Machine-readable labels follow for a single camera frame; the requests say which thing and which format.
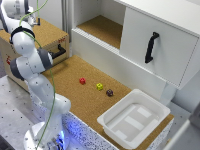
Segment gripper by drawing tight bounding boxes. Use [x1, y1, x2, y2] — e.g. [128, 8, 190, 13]
[27, 12, 42, 28]

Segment wooden drawer box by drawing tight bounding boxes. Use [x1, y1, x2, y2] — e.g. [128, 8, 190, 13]
[0, 17, 71, 92]

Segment white cabinet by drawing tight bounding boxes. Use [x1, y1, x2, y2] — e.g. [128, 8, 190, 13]
[70, 0, 200, 108]

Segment yellow block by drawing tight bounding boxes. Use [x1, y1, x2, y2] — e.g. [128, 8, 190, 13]
[96, 82, 104, 91]

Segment purple block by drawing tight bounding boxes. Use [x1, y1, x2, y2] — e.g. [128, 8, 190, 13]
[105, 88, 114, 98]

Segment white plastic box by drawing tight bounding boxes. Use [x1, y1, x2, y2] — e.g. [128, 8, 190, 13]
[96, 88, 172, 150]

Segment white sliding door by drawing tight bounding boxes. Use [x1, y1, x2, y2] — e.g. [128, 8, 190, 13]
[118, 6, 200, 90]

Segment black drawer handle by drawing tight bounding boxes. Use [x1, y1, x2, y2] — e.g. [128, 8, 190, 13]
[49, 43, 67, 59]

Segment green cable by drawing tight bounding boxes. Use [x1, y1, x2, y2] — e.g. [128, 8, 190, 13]
[18, 0, 57, 150]

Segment black door handle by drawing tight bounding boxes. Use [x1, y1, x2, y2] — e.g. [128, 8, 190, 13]
[144, 31, 160, 65]

